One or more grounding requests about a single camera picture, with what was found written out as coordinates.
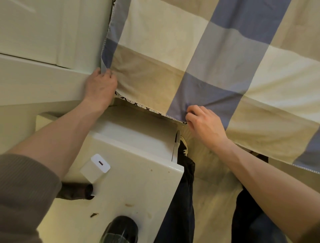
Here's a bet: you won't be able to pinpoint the person's right hand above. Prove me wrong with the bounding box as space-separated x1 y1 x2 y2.
185 105 229 151

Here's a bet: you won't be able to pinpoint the person's left hand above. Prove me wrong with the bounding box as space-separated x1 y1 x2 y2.
82 67 118 112

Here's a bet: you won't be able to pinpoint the blue and beige checked cloth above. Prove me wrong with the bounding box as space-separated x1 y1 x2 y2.
101 0 320 175

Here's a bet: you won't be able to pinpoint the person's left forearm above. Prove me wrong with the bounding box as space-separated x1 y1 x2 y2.
6 99 110 180

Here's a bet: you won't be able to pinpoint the person's right forearm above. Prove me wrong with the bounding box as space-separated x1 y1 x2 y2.
212 139 320 242

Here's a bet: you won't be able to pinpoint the black and white shoe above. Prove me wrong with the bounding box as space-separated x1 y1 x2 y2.
179 136 189 158

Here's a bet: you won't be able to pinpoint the white wooden panel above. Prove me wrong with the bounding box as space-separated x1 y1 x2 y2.
0 54 101 106

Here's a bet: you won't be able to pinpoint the white door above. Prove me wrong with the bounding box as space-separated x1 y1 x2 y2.
0 0 113 75

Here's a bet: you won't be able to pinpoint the white bedside cabinet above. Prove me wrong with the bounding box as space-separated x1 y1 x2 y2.
35 98 185 243

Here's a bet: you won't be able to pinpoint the white charger adapter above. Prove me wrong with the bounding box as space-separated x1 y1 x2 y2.
80 154 111 184

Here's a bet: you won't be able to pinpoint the dark blue trousers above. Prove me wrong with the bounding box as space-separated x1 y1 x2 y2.
153 150 288 243

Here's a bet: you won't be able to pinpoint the dark brown cylindrical bottle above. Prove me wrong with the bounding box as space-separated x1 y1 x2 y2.
56 182 95 201

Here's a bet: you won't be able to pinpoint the black glossy bottle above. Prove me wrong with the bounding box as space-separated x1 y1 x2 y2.
99 215 139 243

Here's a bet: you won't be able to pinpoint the grey-brown ribbed sleeve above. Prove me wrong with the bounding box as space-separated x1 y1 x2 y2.
0 153 62 243

